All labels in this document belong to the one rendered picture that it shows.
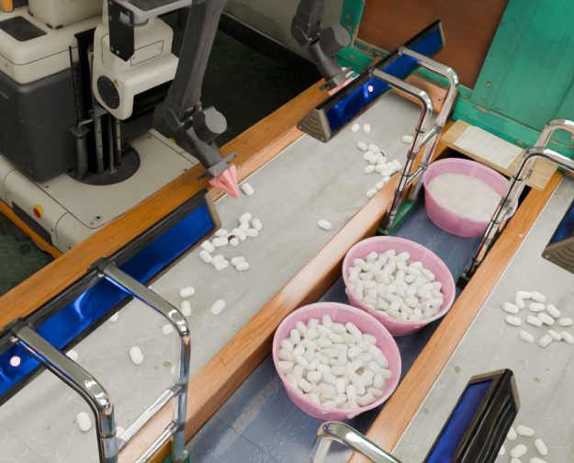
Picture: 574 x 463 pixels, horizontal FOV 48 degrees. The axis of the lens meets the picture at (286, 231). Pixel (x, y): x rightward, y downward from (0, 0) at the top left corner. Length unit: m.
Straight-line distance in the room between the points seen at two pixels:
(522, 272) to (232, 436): 0.84
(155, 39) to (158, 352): 1.02
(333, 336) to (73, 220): 1.15
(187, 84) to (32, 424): 0.78
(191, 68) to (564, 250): 0.86
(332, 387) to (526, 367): 0.45
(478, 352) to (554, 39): 0.91
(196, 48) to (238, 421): 0.79
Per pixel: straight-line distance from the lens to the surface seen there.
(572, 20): 1.94
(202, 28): 1.42
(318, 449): 0.89
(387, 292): 1.52
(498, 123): 2.09
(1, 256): 2.58
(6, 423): 1.29
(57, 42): 2.16
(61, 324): 0.96
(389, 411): 1.30
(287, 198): 1.68
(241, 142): 1.81
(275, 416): 1.35
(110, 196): 2.35
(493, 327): 1.56
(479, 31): 2.03
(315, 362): 1.35
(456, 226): 1.80
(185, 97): 1.54
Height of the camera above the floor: 1.83
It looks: 43 degrees down
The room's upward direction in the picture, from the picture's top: 12 degrees clockwise
